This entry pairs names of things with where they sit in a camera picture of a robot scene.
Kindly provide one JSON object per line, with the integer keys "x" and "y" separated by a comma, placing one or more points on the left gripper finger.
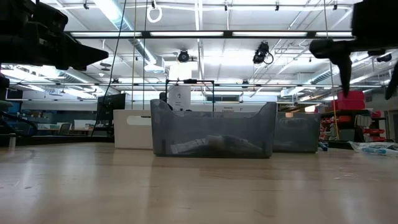
{"x": 81, "y": 56}

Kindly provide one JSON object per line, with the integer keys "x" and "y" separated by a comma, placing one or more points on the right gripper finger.
{"x": 346, "y": 74}
{"x": 393, "y": 84}

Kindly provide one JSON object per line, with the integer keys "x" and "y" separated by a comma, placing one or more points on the toothpaste tube red cap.
{"x": 188, "y": 146}

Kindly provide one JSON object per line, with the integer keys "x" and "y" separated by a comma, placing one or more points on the red plastic storage bin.
{"x": 354, "y": 95}
{"x": 348, "y": 104}

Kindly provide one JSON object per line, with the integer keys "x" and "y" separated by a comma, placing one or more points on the black storage shelf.
{"x": 342, "y": 112}

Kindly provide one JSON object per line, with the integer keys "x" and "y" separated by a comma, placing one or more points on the black monitor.
{"x": 111, "y": 107}

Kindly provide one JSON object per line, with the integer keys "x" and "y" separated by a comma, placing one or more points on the blue toothbrush in wrapper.
{"x": 373, "y": 150}

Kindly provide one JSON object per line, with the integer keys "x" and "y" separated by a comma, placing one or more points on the dark blue razor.
{"x": 323, "y": 147}

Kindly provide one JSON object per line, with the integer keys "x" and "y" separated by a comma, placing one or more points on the smoky grey translucent bin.
{"x": 297, "y": 133}
{"x": 186, "y": 130}

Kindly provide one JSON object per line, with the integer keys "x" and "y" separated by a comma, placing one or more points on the person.
{"x": 164, "y": 99}

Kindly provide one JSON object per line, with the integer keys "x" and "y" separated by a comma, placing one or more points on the white plastic bin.
{"x": 130, "y": 137}

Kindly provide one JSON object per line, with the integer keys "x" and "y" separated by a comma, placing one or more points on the silver ventilation duct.
{"x": 360, "y": 62}
{"x": 107, "y": 11}

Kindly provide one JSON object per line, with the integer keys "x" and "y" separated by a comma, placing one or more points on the black ceiling camera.
{"x": 261, "y": 53}
{"x": 183, "y": 56}
{"x": 384, "y": 58}

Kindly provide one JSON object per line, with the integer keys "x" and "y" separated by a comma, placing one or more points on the black background stand frame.
{"x": 190, "y": 81}

